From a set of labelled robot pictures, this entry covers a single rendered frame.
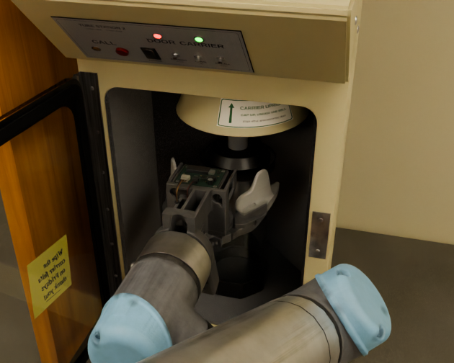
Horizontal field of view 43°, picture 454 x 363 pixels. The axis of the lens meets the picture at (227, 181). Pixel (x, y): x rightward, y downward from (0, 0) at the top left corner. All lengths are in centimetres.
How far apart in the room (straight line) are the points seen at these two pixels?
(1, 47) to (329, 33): 36
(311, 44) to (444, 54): 56
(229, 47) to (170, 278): 23
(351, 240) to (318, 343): 75
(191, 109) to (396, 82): 48
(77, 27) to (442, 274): 80
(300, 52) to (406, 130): 60
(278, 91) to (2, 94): 31
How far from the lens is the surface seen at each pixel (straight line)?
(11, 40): 70
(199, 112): 72
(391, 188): 119
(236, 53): 58
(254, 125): 70
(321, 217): 72
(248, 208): 72
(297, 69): 59
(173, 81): 68
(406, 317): 103
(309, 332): 43
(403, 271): 112
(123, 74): 70
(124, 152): 78
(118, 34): 60
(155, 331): 51
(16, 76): 71
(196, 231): 61
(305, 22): 51
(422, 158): 115
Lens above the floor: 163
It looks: 31 degrees down
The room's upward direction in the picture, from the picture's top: straight up
